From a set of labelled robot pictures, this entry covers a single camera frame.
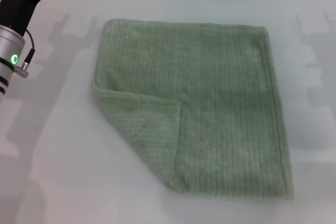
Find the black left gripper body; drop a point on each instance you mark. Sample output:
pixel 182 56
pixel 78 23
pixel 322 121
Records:
pixel 18 6

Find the green ribbed towel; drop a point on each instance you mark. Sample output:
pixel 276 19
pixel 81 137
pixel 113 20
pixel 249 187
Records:
pixel 199 98

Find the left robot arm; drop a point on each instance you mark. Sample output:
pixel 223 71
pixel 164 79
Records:
pixel 9 48

